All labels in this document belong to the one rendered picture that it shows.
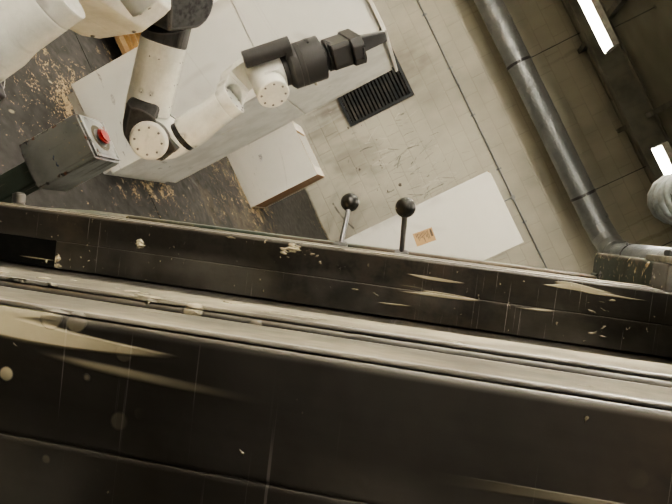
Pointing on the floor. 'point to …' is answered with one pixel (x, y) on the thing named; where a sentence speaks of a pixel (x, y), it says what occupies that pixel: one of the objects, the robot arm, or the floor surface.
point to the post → (16, 182)
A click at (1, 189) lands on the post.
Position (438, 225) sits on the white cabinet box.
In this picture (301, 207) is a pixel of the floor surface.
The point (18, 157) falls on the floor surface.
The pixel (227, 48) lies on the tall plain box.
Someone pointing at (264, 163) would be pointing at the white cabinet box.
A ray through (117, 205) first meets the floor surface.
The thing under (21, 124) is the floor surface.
